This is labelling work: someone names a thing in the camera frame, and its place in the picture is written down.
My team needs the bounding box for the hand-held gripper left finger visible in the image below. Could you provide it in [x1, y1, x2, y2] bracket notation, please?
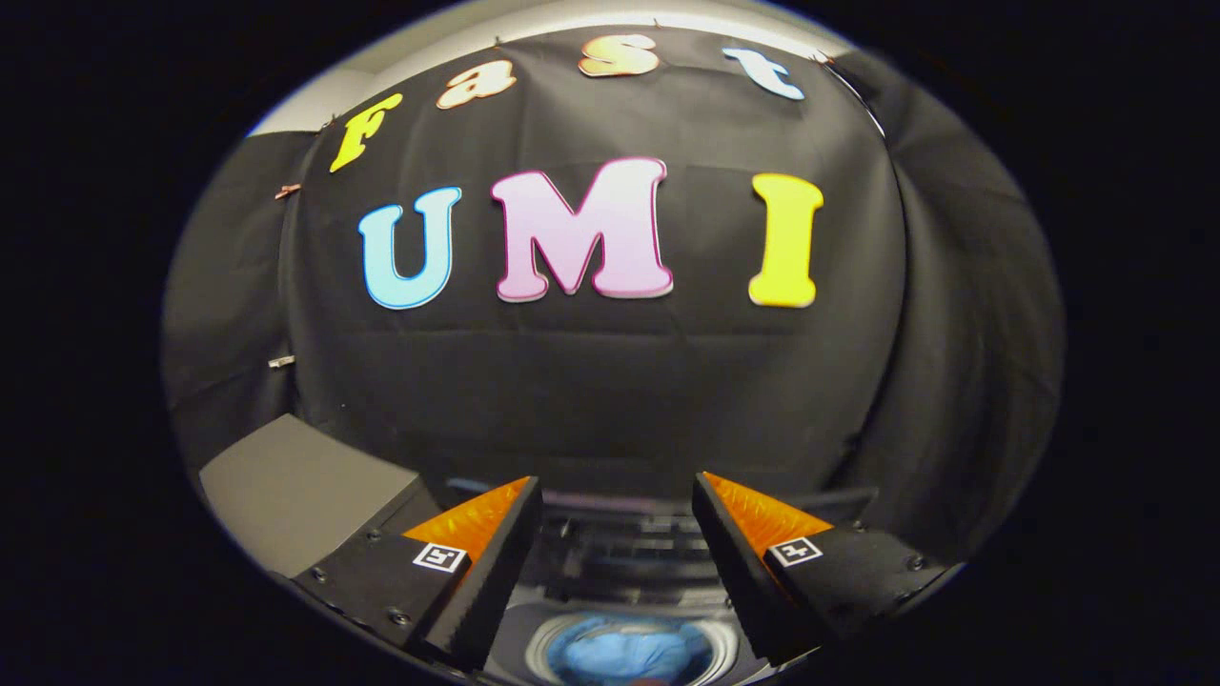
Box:
[291, 476, 544, 673]

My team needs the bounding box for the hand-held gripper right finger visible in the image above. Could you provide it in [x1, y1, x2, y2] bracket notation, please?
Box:
[692, 471, 954, 668]

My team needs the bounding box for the dark grey washing machine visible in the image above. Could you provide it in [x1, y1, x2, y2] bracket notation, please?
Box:
[419, 476, 883, 686]

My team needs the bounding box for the light blue polo shirt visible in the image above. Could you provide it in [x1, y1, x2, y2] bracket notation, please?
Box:
[548, 617, 714, 685]

